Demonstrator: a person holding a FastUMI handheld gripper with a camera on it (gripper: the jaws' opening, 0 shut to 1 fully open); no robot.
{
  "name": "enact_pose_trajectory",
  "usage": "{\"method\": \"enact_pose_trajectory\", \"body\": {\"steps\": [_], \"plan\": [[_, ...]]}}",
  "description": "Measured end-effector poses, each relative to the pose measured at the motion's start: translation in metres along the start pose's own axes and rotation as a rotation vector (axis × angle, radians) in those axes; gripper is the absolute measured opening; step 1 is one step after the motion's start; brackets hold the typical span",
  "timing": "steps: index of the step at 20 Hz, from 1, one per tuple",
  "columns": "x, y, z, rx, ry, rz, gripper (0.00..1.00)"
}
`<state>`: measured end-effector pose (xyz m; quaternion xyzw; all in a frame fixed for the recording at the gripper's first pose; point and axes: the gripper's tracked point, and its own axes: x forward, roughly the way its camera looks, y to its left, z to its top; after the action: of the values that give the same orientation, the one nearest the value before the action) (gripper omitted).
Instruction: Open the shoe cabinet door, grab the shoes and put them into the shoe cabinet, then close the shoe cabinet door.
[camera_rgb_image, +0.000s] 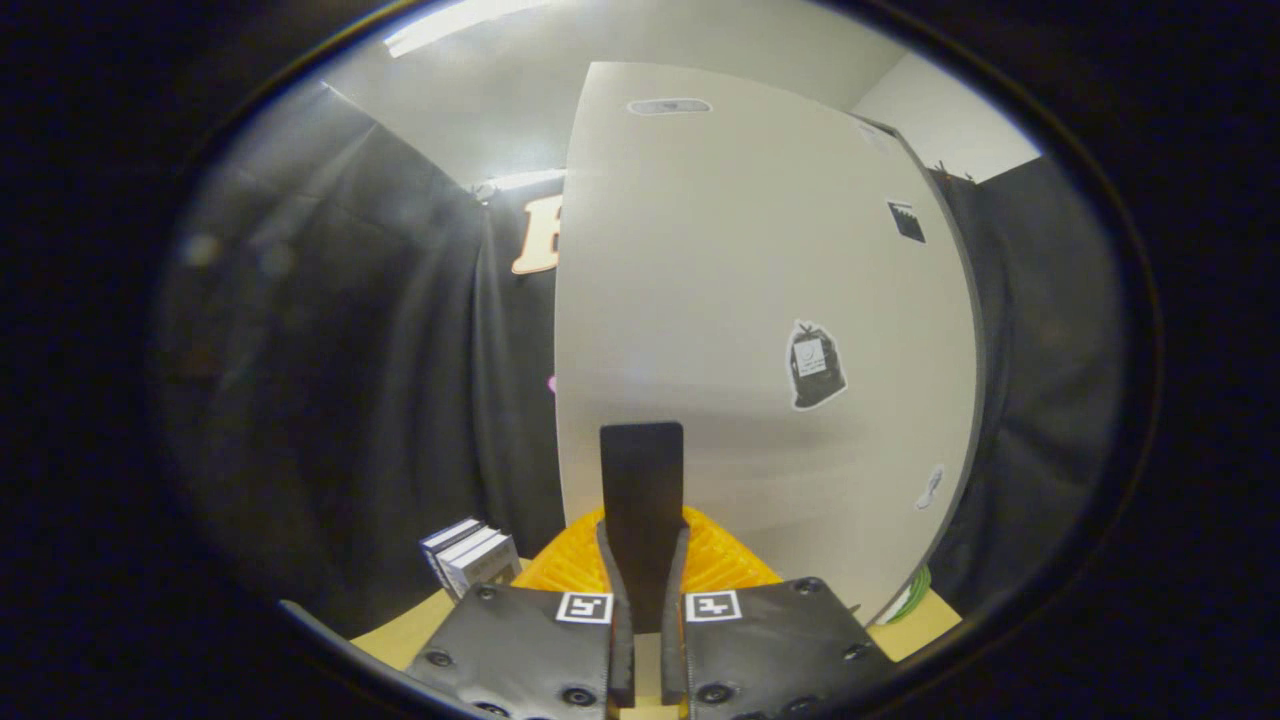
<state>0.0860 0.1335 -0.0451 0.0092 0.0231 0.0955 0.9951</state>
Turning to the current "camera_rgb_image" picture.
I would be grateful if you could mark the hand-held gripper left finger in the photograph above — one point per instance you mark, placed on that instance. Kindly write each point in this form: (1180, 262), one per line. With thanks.
(622, 480)

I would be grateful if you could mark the white shoe cabinet door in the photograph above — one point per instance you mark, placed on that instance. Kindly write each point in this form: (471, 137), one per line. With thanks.
(700, 280)

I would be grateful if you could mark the small white box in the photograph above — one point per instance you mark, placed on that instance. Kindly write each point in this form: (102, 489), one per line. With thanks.
(447, 535)
(468, 545)
(490, 565)

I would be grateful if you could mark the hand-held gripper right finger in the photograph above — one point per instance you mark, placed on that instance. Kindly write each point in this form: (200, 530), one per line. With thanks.
(664, 480)

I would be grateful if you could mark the black backdrop cloth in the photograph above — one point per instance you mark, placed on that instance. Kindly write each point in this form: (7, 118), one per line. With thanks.
(350, 350)

